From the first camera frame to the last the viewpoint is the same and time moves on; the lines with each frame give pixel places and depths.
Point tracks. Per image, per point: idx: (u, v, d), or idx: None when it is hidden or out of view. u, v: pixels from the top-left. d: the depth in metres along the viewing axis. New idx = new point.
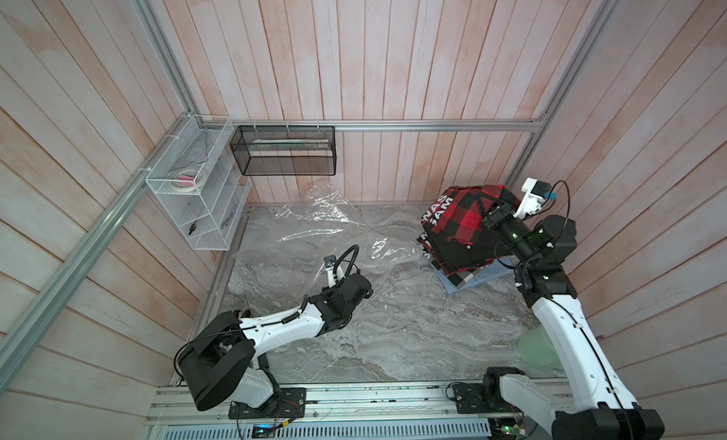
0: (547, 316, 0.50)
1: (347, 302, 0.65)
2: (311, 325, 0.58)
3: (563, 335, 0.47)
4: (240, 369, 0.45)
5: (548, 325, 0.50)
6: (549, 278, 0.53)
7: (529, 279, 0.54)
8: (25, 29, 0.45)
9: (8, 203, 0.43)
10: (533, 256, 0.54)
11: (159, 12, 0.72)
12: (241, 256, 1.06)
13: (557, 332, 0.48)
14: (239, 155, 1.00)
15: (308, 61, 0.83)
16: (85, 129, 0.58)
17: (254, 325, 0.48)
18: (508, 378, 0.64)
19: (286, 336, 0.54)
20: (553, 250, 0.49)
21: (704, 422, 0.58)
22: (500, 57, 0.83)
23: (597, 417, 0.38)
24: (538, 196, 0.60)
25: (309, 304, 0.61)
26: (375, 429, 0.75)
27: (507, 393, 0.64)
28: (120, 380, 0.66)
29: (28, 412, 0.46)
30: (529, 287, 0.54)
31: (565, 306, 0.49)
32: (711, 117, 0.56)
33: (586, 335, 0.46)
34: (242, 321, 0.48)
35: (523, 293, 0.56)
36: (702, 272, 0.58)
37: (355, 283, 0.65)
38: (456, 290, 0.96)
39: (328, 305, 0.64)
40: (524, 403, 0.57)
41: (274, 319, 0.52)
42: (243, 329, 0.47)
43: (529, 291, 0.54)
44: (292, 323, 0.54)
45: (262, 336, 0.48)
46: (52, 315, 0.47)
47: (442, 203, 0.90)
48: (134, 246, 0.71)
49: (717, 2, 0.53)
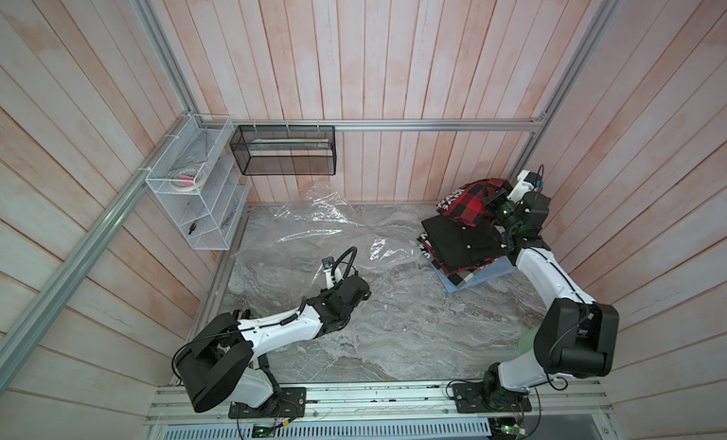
0: (523, 260, 0.62)
1: (345, 304, 0.65)
2: (310, 327, 0.58)
3: (536, 268, 0.57)
4: (239, 370, 0.45)
5: (526, 269, 0.61)
6: (528, 241, 0.64)
7: (511, 241, 0.67)
8: (24, 29, 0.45)
9: (8, 203, 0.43)
10: (516, 223, 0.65)
11: (159, 12, 0.72)
12: (240, 256, 1.06)
13: (532, 270, 0.59)
14: (239, 155, 1.00)
15: (308, 60, 0.83)
16: (84, 128, 0.59)
17: (252, 327, 0.48)
18: (505, 363, 0.66)
19: (284, 338, 0.54)
20: (530, 214, 0.63)
21: (705, 422, 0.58)
22: (500, 57, 0.83)
23: (560, 303, 0.46)
24: (528, 184, 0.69)
25: (306, 306, 0.60)
26: (375, 429, 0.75)
27: (505, 378, 0.65)
28: (120, 380, 0.66)
29: (28, 411, 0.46)
30: (511, 248, 0.66)
31: (540, 250, 0.61)
32: (711, 117, 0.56)
33: (557, 265, 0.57)
34: (240, 323, 0.48)
35: (507, 255, 0.69)
36: (702, 271, 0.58)
37: (355, 283, 0.66)
38: (456, 290, 0.96)
39: (326, 307, 0.64)
40: (518, 375, 0.60)
41: (272, 320, 0.52)
42: (241, 331, 0.47)
43: (511, 252, 0.67)
44: (290, 324, 0.54)
45: (259, 337, 0.48)
46: (51, 316, 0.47)
47: (456, 193, 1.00)
48: (134, 246, 0.71)
49: (716, 3, 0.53)
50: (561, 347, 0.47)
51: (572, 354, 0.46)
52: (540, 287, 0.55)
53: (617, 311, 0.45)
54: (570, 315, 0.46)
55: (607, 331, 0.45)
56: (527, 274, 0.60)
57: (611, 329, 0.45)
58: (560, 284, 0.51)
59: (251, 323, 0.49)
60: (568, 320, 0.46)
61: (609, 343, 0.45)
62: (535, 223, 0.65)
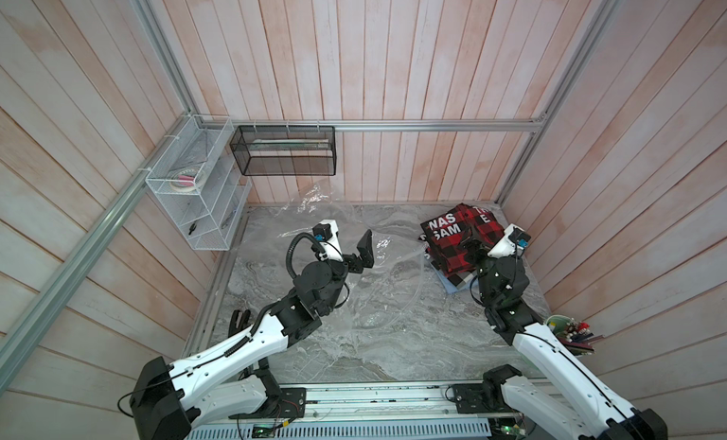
0: (522, 345, 0.56)
1: (311, 305, 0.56)
2: (268, 346, 0.51)
3: (540, 356, 0.52)
4: (176, 420, 0.42)
5: (530, 355, 0.54)
6: (515, 313, 0.58)
7: (501, 319, 0.59)
8: (24, 29, 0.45)
9: (8, 203, 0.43)
10: (498, 299, 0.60)
11: (159, 11, 0.72)
12: (241, 256, 1.06)
13: (541, 359, 0.52)
14: (239, 155, 1.00)
15: (308, 61, 0.83)
16: (85, 128, 0.59)
17: (186, 371, 0.43)
18: (510, 386, 0.63)
19: (230, 371, 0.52)
20: (512, 290, 0.56)
21: (706, 421, 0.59)
22: (500, 58, 0.83)
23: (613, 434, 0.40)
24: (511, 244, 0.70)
25: (267, 317, 0.52)
26: (375, 429, 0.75)
27: (509, 399, 0.64)
28: (120, 380, 0.66)
29: (28, 412, 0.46)
30: (503, 326, 0.58)
31: (536, 332, 0.54)
32: (711, 118, 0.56)
33: (565, 353, 0.50)
34: (173, 368, 0.43)
35: (500, 333, 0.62)
36: (702, 272, 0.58)
37: (311, 282, 0.50)
38: (456, 290, 0.96)
39: (295, 313, 0.54)
40: (532, 412, 0.58)
41: (214, 354, 0.45)
42: (173, 378, 0.42)
43: (505, 330, 0.59)
44: (236, 353, 0.46)
45: (195, 380, 0.42)
46: (52, 315, 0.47)
47: (450, 227, 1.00)
48: (133, 246, 0.70)
49: (716, 3, 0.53)
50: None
51: None
52: (558, 383, 0.49)
53: (664, 422, 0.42)
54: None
55: None
56: (536, 363, 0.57)
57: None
58: (590, 392, 0.45)
59: (185, 365, 0.43)
60: None
61: None
62: (516, 297, 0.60)
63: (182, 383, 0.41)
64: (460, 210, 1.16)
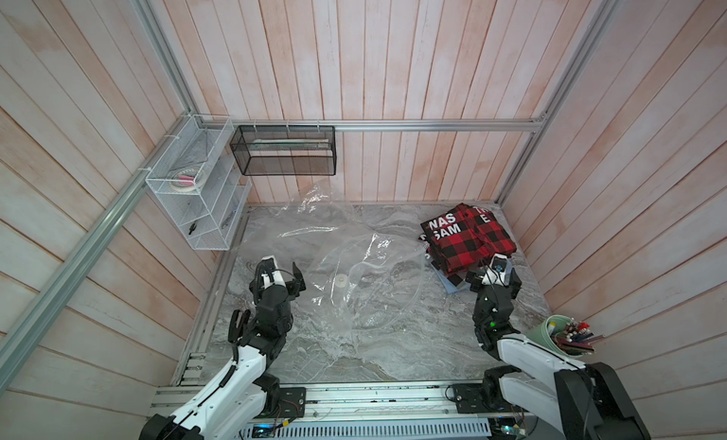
0: (505, 349, 0.63)
1: (275, 321, 0.63)
2: (254, 366, 0.57)
3: (517, 347, 0.59)
4: None
5: (512, 357, 0.61)
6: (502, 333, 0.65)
7: (487, 338, 0.68)
8: (24, 29, 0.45)
9: (8, 203, 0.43)
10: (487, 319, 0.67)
11: (159, 10, 0.72)
12: (241, 256, 1.06)
13: (517, 354, 0.59)
14: (239, 155, 1.00)
15: (308, 61, 0.83)
16: (84, 128, 0.59)
17: (190, 411, 0.45)
18: (508, 379, 0.64)
19: (230, 399, 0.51)
20: (497, 314, 0.65)
21: (706, 421, 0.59)
22: (500, 58, 0.83)
23: (563, 375, 0.45)
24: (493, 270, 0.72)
25: (240, 349, 0.58)
26: (375, 429, 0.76)
27: (507, 393, 0.64)
28: (120, 380, 0.66)
29: (28, 411, 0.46)
30: (488, 344, 0.67)
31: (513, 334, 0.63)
32: (711, 118, 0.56)
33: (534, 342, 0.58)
34: (174, 415, 0.44)
35: (487, 350, 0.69)
36: (701, 272, 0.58)
37: (273, 301, 0.61)
38: (455, 290, 0.97)
39: (261, 337, 0.61)
40: (528, 401, 0.58)
41: (209, 389, 0.49)
42: (181, 422, 0.43)
43: (489, 348, 0.68)
44: (230, 380, 0.51)
45: (205, 414, 0.45)
46: (52, 315, 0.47)
47: (450, 227, 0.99)
48: (133, 246, 0.70)
49: (716, 3, 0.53)
50: (592, 425, 0.42)
51: (605, 429, 0.42)
52: (536, 369, 0.54)
53: (611, 366, 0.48)
54: (574, 379, 0.45)
55: (615, 389, 0.44)
56: (516, 362, 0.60)
57: (616, 384, 0.45)
58: (552, 358, 0.51)
59: (187, 406, 0.45)
60: (578, 391, 0.44)
61: (629, 405, 0.43)
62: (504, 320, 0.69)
63: (194, 420, 0.44)
64: (460, 210, 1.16)
